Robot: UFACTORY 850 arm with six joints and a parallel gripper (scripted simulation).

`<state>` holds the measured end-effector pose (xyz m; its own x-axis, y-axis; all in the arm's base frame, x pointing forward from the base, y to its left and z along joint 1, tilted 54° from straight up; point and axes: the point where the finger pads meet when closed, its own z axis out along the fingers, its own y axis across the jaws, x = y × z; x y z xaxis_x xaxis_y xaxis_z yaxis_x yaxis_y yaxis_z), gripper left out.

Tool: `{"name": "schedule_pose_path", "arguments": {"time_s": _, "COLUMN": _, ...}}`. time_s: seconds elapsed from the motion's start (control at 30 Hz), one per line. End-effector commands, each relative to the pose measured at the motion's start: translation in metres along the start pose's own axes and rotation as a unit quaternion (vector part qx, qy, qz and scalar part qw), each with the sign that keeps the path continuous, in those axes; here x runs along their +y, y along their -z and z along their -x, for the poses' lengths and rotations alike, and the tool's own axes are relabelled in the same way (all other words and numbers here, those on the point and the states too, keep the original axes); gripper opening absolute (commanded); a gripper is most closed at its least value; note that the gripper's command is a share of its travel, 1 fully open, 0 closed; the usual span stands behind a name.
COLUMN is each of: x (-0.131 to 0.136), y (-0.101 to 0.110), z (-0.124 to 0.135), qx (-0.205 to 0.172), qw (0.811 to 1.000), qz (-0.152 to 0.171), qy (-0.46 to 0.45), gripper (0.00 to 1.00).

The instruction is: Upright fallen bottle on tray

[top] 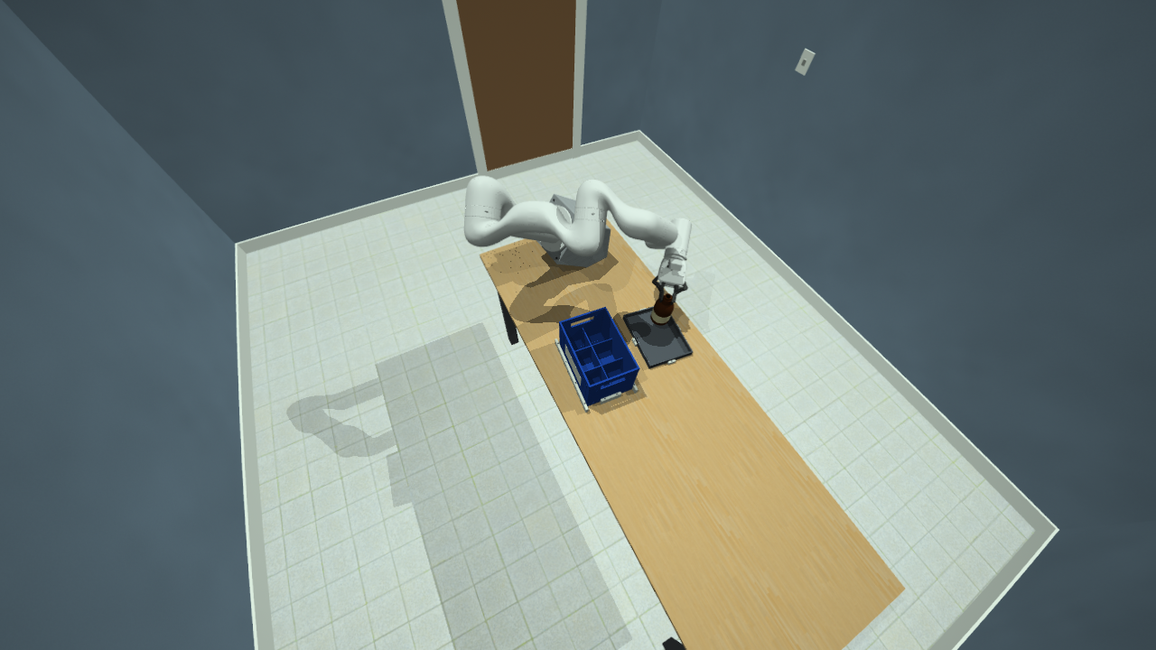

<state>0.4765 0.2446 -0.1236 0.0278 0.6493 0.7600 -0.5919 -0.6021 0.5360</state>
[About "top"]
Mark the brown glass bottle with beige label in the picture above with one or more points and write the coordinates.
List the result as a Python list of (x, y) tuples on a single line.
[(662, 310)]

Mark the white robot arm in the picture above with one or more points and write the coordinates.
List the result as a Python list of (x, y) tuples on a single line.
[(487, 202)]

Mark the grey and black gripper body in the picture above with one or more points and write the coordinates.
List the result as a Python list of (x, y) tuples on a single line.
[(669, 276)]

